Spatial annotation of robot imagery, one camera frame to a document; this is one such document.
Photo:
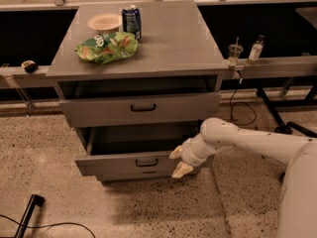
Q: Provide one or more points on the black chair base with caster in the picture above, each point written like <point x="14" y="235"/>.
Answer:
<point x="284" y="112"/>

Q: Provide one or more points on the grey drawer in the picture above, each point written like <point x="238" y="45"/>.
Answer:
<point x="132" y="149"/>
<point x="94" y="112"/>
<point x="142" y="175"/>

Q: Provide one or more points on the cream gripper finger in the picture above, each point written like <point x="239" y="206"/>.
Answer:
<point x="181" y="170"/>
<point x="176" y="153"/>

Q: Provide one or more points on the green chip bag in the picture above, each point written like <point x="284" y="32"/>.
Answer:
<point x="106" y="48"/>

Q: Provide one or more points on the black tape measure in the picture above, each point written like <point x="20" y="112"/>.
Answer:
<point x="29" y="66"/>

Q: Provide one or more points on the grey drawer cabinet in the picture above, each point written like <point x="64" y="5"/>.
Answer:
<point x="176" y="55"/>

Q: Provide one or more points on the grey bottom drawer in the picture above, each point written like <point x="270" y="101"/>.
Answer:
<point x="142" y="175"/>

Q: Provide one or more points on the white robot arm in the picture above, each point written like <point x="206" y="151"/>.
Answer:
<point x="297" y="216"/>

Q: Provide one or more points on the blue soda can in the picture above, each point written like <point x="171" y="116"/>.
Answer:
<point x="131" y="18"/>

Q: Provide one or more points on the grey top drawer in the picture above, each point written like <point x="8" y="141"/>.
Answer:
<point x="94" y="112"/>

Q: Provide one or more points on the small clear bottle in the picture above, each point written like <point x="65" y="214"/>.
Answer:
<point x="256" y="50"/>

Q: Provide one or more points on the beige paper bowl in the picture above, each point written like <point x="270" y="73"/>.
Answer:
<point x="105" y="23"/>

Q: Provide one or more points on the clear plastic cup with straw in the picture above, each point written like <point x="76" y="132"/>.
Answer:
<point x="234" y="52"/>

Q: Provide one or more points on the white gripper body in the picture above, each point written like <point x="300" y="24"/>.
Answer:
<point x="187" y="155"/>

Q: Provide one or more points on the black stand leg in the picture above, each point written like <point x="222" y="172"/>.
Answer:
<point x="35" y="200"/>

